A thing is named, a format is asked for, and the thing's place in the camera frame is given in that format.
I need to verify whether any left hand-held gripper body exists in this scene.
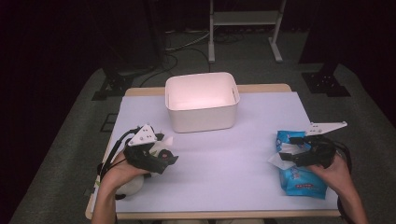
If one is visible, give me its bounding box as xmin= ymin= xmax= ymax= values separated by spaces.
xmin=124 ymin=123 xmax=170 ymax=175

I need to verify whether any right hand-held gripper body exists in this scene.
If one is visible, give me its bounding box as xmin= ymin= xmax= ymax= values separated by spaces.
xmin=300 ymin=120 xmax=348 ymax=169

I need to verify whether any white wet wipe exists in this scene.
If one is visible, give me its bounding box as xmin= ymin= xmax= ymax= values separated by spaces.
xmin=268 ymin=144 xmax=309 ymax=171

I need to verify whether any blue wet wipes pack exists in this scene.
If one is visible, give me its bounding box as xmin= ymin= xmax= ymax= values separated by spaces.
xmin=275 ymin=130 xmax=328 ymax=200

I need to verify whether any white plastic storage box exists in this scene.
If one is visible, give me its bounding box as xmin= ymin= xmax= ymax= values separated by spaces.
xmin=164 ymin=72 xmax=241 ymax=133

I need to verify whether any person's right hand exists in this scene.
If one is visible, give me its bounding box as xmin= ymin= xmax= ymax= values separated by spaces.
xmin=306 ymin=155 xmax=354 ymax=195

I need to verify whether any person's left hand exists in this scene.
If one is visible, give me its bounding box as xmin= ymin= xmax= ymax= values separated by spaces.
xmin=101 ymin=153 xmax=149 ymax=194

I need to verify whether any pale lilac table mat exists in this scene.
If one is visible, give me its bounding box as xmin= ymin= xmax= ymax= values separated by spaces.
xmin=94 ymin=91 xmax=339 ymax=214

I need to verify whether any black stand base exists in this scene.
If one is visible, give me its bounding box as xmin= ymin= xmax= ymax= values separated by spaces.
xmin=301 ymin=63 xmax=351 ymax=98
xmin=92 ymin=66 xmax=134 ymax=102

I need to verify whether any white metal stand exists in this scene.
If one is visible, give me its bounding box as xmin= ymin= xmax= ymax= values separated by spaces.
xmin=207 ymin=0 xmax=288 ymax=64

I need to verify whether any right hand-held gripper cable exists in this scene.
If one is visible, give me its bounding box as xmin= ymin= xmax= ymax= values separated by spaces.
xmin=330 ymin=139 xmax=353 ymax=175

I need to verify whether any hand-held gripper cable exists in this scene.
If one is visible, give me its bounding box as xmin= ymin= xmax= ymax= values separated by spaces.
xmin=330 ymin=139 xmax=353 ymax=175
xmin=99 ymin=127 xmax=141 ymax=181

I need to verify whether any left hand-held gripper cable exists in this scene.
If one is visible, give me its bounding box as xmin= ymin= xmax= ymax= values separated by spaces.
xmin=99 ymin=127 xmax=141 ymax=181

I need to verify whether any black floor cable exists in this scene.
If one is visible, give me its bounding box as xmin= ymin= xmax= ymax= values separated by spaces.
xmin=186 ymin=47 xmax=213 ymax=73
xmin=138 ymin=53 xmax=179 ymax=88

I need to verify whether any grey floor cable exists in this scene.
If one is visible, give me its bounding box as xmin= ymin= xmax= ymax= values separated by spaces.
xmin=164 ymin=29 xmax=211 ymax=52

